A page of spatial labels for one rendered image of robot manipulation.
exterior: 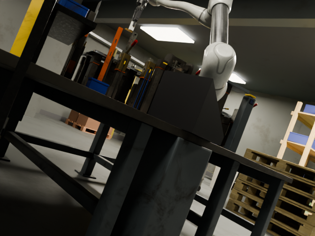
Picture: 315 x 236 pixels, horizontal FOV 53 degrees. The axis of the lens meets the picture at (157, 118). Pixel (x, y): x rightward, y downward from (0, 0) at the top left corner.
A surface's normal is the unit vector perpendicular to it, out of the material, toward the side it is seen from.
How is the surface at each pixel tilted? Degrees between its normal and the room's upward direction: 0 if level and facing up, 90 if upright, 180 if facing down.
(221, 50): 62
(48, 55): 90
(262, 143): 90
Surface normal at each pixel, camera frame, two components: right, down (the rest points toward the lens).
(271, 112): -0.66, -0.29
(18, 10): 0.66, 0.23
